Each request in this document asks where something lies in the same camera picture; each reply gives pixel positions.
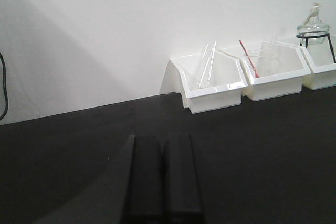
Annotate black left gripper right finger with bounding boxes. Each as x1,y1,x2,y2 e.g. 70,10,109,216
163,134,203,223

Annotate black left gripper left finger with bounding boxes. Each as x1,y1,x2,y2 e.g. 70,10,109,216
127,136,164,223

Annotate clear beaker in bin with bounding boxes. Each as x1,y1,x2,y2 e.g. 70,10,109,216
245,49,281,77

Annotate clear glass tubes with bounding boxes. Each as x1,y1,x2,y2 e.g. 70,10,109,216
193,41,216,89

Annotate white left storage bin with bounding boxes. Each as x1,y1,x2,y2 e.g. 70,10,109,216
160,51,247,114

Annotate white storage bin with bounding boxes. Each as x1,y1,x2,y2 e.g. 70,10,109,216
275,34,336,90
160,51,247,114
220,41,311,101

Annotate red striped stirring rod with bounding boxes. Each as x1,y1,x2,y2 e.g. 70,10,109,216
239,40,259,78

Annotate white middle storage bin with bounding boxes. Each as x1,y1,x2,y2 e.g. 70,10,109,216
220,41,311,101

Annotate white right storage bin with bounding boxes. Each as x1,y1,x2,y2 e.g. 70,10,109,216
275,34,336,90

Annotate glass alcohol lamp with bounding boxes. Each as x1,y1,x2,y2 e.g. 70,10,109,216
297,3,330,46

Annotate black cable on wall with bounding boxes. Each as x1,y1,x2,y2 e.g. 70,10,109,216
0,52,9,120

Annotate black wire tripod stand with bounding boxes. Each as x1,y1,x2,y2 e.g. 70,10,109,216
296,31,335,63

